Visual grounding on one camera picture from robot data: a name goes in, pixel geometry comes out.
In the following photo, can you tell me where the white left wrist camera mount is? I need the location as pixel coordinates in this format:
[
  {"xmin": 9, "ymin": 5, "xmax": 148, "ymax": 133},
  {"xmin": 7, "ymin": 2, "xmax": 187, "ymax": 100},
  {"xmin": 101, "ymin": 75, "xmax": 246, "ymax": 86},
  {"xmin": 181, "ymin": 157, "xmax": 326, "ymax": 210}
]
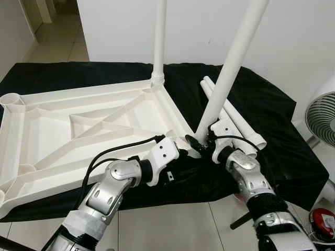
[{"xmin": 147, "ymin": 137, "xmax": 180, "ymax": 187}]

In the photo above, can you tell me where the white round fan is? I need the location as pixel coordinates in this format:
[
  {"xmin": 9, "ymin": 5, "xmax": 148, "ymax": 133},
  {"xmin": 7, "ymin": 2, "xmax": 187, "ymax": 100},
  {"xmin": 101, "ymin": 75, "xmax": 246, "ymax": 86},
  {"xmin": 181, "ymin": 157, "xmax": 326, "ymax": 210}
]
[{"xmin": 305, "ymin": 92, "xmax": 335, "ymax": 147}]

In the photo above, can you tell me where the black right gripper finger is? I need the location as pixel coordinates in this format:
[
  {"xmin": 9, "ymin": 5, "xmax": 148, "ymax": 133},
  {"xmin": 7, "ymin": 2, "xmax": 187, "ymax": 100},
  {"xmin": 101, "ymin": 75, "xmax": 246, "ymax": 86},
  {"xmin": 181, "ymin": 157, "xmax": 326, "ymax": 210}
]
[{"xmin": 184, "ymin": 133, "xmax": 207, "ymax": 153}]

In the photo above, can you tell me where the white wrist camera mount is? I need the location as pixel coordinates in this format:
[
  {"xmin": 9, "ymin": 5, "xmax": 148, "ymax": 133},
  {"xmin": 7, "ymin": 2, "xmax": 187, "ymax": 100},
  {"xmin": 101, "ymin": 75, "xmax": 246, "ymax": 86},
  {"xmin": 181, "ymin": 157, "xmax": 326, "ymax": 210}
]
[
  {"xmin": 209, "ymin": 118, "xmax": 242, "ymax": 163},
  {"xmin": 147, "ymin": 137, "xmax": 180, "ymax": 187}
]

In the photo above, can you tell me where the white plastic table leg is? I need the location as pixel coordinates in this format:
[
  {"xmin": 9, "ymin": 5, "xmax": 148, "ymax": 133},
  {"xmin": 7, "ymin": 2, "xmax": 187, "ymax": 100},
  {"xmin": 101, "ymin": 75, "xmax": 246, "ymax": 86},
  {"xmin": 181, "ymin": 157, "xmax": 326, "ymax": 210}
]
[
  {"xmin": 152, "ymin": 0, "xmax": 168, "ymax": 87},
  {"xmin": 203, "ymin": 76, "xmax": 267, "ymax": 151},
  {"xmin": 195, "ymin": 0, "xmax": 270, "ymax": 138},
  {"xmin": 200, "ymin": 80, "xmax": 258, "ymax": 157}
]

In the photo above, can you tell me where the white plastic children tabletop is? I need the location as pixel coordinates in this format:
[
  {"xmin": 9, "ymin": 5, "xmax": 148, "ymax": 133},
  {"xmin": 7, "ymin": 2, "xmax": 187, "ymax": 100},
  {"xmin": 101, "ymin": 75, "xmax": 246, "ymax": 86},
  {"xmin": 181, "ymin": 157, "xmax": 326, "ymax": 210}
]
[{"xmin": 0, "ymin": 77, "xmax": 202, "ymax": 220}]

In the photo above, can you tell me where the red round floor device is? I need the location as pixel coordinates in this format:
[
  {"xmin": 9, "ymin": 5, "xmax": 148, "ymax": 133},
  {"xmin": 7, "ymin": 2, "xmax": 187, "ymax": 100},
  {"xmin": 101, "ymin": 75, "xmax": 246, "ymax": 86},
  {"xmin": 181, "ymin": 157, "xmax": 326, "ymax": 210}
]
[{"xmin": 309, "ymin": 208, "xmax": 335, "ymax": 241}]

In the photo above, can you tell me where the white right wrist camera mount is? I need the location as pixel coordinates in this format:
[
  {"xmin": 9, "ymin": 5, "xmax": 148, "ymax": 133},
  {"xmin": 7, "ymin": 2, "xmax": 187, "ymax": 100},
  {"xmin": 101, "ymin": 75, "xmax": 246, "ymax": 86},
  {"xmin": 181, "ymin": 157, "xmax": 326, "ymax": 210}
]
[{"xmin": 209, "ymin": 118, "xmax": 242, "ymax": 163}]

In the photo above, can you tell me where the black table cloth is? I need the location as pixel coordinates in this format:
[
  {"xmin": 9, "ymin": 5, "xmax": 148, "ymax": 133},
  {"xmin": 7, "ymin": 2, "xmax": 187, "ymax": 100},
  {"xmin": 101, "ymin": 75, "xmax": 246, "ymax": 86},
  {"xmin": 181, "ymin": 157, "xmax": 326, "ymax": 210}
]
[{"xmin": 0, "ymin": 62, "xmax": 329, "ymax": 223}]

